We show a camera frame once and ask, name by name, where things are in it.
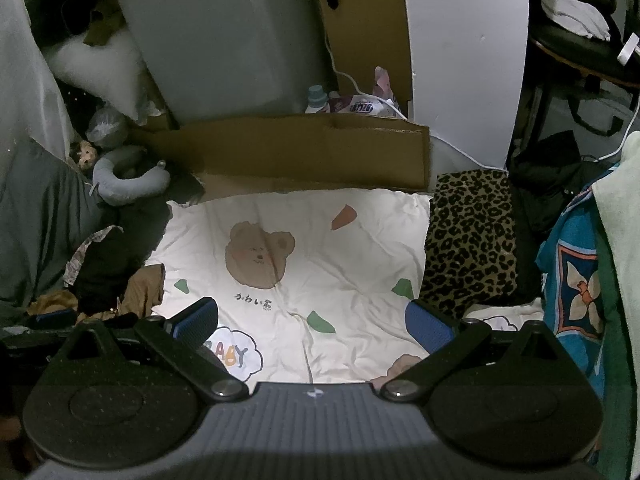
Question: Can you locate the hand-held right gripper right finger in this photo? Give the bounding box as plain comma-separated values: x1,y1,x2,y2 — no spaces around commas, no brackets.
377,300,596,403

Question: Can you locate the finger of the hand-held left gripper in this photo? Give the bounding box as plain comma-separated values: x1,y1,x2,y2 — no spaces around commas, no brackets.
25,307,78,331

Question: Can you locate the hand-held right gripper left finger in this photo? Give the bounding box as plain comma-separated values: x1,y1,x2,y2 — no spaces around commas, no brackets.
30,297,251,403

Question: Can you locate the leopard print garment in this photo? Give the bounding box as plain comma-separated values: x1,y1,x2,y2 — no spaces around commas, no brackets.
419,169,518,318

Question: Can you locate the brown garment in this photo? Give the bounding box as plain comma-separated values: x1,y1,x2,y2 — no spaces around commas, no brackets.
27,262,168,323

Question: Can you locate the floral cloth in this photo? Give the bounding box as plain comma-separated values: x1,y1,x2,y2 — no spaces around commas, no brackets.
65,225,123,286

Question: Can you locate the grey-green bedding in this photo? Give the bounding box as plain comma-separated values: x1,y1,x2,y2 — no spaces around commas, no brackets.
0,137,118,313

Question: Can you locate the bear print blanket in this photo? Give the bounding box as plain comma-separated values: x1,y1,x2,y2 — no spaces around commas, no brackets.
145,187,546,386

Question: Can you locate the grey neck pillow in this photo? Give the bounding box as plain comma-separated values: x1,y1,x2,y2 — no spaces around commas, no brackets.
92,145,171,207

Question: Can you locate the teal printed cloth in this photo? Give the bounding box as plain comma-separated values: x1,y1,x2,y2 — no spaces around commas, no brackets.
535,167,616,388

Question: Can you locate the small plush doll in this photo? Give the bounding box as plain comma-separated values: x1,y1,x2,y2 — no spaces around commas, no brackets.
70,140,98,171

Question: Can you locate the flattened cardboard box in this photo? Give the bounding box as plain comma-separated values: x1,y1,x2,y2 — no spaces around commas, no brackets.
130,112,432,198

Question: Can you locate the dark green cloth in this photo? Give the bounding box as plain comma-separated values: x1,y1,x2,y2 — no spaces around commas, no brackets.
595,230,640,480

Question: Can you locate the grey plastic bag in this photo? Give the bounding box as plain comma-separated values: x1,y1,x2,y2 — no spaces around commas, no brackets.
85,107,131,148

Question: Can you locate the light green towel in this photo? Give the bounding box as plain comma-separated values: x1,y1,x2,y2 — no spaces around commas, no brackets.
592,130,640,351

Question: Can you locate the white snack bag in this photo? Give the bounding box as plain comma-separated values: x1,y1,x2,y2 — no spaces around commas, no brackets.
327,92,408,120

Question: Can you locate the pink bag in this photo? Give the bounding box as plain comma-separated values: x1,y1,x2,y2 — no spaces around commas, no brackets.
372,66,398,106

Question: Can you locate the white curtain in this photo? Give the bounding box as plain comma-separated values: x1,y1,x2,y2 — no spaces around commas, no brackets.
0,0,76,171

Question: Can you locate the detergent bottle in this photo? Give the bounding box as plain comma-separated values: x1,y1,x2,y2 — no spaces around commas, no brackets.
305,85,328,114

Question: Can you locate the white pillow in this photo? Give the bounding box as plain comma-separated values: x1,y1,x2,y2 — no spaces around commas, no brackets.
45,30,161,123

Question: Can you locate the grey appliance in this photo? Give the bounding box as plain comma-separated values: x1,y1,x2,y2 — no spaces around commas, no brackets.
112,0,333,123

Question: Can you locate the olive garment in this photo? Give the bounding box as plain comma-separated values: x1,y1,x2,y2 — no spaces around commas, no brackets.
82,0,126,48

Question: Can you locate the tall cardboard panel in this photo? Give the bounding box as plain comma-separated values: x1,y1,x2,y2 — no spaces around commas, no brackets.
300,0,416,118

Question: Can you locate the black chair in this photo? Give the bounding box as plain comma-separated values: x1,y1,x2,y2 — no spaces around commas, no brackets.
520,0,640,136

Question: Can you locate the white charger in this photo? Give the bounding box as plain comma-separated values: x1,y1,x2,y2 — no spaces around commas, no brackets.
617,32,640,66

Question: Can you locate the white cloth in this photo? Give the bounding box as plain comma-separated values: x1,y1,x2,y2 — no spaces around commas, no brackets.
540,0,612,42

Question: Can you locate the white charger cable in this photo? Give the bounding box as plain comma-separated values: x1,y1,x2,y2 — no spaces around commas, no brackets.
582,105,640,163

